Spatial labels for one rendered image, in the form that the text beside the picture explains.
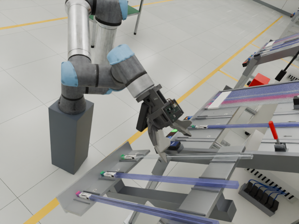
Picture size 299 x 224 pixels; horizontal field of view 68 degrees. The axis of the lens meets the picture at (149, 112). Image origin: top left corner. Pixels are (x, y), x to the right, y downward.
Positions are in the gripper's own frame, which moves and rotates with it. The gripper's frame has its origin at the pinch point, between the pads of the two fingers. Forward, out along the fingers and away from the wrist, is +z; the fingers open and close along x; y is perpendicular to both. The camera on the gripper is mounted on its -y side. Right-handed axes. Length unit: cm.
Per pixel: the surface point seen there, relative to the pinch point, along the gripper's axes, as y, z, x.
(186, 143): -17.9, 6.8, 23.8
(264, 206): -8, 49, 32
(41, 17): -212, -200, 132
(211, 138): -8.3, 10.2, 27.6
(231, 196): -18, 39, 28
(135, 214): -74, 32, 13
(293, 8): -84, -11, 897
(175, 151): -15.7, 5.0, 13.6
